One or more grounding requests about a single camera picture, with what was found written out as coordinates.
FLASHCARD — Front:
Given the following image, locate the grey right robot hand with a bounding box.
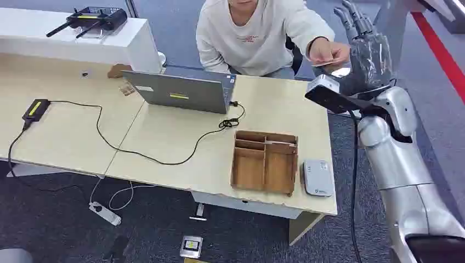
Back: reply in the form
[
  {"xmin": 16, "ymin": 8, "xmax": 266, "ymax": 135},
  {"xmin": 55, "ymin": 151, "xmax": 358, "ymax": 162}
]
[{"xmin": 333, "ymin": 0, "xmax": 396, "ymax": 96}]

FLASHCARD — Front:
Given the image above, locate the person's left hand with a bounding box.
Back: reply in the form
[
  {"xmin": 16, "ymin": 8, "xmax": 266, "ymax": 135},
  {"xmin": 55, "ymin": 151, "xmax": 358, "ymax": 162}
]
[{"xmin": 309, "ymin": 37, "xmax": 351, "ymax": 68}]

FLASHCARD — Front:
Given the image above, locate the black office chair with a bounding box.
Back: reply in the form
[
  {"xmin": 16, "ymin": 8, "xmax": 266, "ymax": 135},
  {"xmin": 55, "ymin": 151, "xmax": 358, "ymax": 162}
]
[{"xmin": 285, "ymin": 35, "xmax": 304, "ymax": 76}]

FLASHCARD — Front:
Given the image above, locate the grey display panel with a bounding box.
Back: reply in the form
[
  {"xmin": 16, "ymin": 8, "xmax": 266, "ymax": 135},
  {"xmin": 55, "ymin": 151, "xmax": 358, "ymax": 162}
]
[{"xmin": 373, "ymin": 0, "xmax": 418, "ymax": 75}]

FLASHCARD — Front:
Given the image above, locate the person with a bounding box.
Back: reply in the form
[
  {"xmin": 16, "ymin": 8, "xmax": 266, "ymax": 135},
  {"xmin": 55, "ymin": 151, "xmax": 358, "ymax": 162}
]
[{"xmin": 195, "ymin": 0, "xmax": 351, "ymax": 79}]

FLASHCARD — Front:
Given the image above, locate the white card in box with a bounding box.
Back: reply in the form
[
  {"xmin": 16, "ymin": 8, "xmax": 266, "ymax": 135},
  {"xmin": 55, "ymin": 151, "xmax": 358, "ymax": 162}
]
[{"xmin": 265, "ymin": 139, "xmax": 297, "ymax": 148}]

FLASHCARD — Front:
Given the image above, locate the white card reader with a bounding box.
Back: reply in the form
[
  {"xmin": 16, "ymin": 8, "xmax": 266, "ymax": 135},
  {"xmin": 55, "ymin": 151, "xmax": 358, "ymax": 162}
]
[{"xmin": 302, "ymin": 159, "xmax": 336, "ymax": 198}]

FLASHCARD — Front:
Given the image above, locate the wooden card box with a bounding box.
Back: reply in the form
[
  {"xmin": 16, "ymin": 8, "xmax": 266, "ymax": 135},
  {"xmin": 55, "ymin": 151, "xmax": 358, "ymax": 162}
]
[{"xmin": 230, "ymin": 130, "xmax": 299, "ymax": 197}]

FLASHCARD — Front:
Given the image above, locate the grey laptop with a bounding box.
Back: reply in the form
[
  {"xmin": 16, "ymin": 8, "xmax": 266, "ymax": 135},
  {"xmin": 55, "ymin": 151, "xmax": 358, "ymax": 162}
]
[{"xmin": 121, "ymin": 65, "xmax": 237, "ymax": 115}]

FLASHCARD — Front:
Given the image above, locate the beige desk leg panel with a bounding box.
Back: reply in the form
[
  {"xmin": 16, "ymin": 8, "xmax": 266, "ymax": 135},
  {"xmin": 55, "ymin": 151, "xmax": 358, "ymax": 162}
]
[{"xmin": 288, "ymin": 211, "xmax": 326, "ymax": 247}]

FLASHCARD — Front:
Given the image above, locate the patterned card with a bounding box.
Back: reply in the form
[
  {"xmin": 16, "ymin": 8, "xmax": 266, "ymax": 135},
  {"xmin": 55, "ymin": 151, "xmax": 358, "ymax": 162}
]
[{"xmin": 118, "ymin": 81, "xmax": 137, "ymax": 97}]

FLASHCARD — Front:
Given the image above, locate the small brown cardboard box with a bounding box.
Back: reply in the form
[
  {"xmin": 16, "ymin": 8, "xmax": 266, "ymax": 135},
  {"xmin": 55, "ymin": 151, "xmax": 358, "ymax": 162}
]
[{"xmin": 107, "ymin": 64, "xmax": 133, "ymax": 79}]

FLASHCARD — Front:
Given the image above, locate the black remote controller with antennas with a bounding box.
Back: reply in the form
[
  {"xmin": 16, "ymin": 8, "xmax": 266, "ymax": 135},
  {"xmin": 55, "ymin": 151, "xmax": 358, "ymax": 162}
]
[{"xmin": 46, "ymin": 6, "xmax": 128, "ymax": 39}]

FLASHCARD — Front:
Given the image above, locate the square floor device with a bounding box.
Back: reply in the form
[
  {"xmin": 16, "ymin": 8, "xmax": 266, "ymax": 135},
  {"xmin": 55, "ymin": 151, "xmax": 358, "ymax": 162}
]
[{"xmin": 179, "ymin": 235, "xmax": 204, "ymax": 260}]

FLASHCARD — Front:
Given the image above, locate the white cabinet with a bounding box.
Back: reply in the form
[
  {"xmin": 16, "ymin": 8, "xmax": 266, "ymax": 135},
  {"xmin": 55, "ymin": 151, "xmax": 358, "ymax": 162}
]
[{"xmin": 0, "ymin": 7, "xmax": 163, "ymax": 74}]

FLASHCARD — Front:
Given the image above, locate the white power strip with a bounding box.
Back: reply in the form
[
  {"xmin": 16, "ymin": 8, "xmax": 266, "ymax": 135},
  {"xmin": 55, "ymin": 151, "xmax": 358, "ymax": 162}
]
[{"xmin": 88, "ymin": 201, "xmax": 122, "ymax": 227}]

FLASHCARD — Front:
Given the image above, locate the black power adapter yellow label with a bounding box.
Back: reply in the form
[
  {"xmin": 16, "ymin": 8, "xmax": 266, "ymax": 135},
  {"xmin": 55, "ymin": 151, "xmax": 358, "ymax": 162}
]
[{"xmin": 21, "ymin": 99, "xmax": 52, "ymax": 123}]

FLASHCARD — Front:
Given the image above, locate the grey robot body part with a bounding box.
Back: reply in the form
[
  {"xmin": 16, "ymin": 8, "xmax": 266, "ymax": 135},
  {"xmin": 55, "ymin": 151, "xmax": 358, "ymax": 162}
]
[{"xmin": 0, "ymin": 248, "xmax": 34, "ymax": 263}]

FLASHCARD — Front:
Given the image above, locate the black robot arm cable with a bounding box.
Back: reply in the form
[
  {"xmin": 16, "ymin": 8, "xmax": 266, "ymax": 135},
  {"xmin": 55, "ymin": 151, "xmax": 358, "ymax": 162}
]
[{"xmin": 348, "ymin": 110, "xmax": 363, "ymax": 263}]

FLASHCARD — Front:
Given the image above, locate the white desk frame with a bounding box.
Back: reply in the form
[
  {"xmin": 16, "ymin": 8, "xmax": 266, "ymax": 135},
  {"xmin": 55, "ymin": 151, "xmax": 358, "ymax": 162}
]
[{"xmin": 189, "ymin": 191, "xmax": 303, "ymax": 222}]

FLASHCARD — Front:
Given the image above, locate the black laptop power cable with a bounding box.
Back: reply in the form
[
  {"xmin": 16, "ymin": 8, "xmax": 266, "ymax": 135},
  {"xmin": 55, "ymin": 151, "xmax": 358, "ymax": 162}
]
[{"xmin": 49, "ymin": 100, "xmax": 247, "ymax": 167}]

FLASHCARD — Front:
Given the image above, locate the white cable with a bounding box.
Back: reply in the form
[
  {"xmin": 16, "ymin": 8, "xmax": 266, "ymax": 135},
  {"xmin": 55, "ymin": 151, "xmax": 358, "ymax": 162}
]
[{"xmin": 89, "ymin": 175, "xmax": 157, "ymax": 211}]

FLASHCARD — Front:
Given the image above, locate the black adapter mains cable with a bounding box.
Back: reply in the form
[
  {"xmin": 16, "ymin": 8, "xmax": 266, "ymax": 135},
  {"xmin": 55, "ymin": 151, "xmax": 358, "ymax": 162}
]
[{"xmin": 7, "ymin": 121, "xmax": 90, "ymax": 194}]

